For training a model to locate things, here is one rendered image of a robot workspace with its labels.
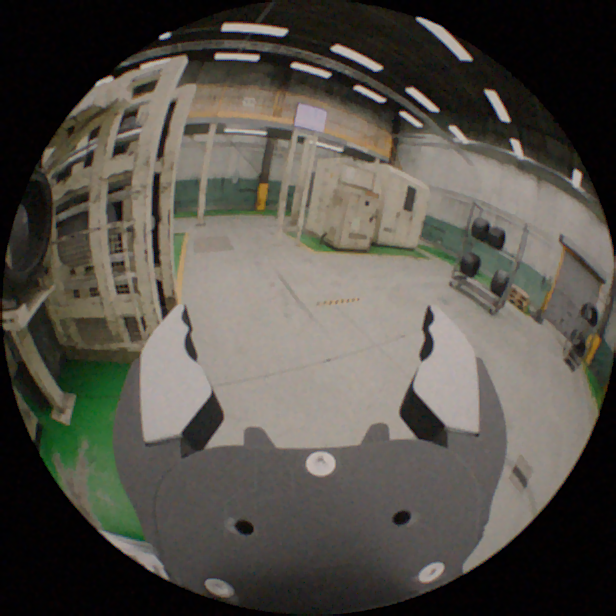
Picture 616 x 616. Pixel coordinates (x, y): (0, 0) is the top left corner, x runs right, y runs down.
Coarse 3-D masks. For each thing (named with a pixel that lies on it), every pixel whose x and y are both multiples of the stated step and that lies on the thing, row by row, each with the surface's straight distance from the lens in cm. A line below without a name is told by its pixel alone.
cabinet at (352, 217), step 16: (336, 192) 461; (352, 192) 434; (336, 208) 453; (352, 208) 439; (368, 208) 466; (336, 224) 447; (352, 224) 447; (368, 224) 475; (336, 240) 444; (352, 240) 458; (368, 240) 487
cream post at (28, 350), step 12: (24, 336) 158; (24, 348) 157; (36, 348) 166; (24, 360) 170; (36, 360) 165; (36, 372) 164; (48, 372) 173; (48, 384) 172; (48, 396) 179; (60, 396) 181; (60, 408) 181
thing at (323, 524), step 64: (256, 448) 5; (320, 448) 5; (384, 448) 5; (192, 512) 5; (256, 512) 5; (320, 512) 5; (384, 512) 5; (448, 512) 6; (192, 576) 6; (256, 576) 5; (320, 576) 5; (384, 576) 5; (448, 576) 6
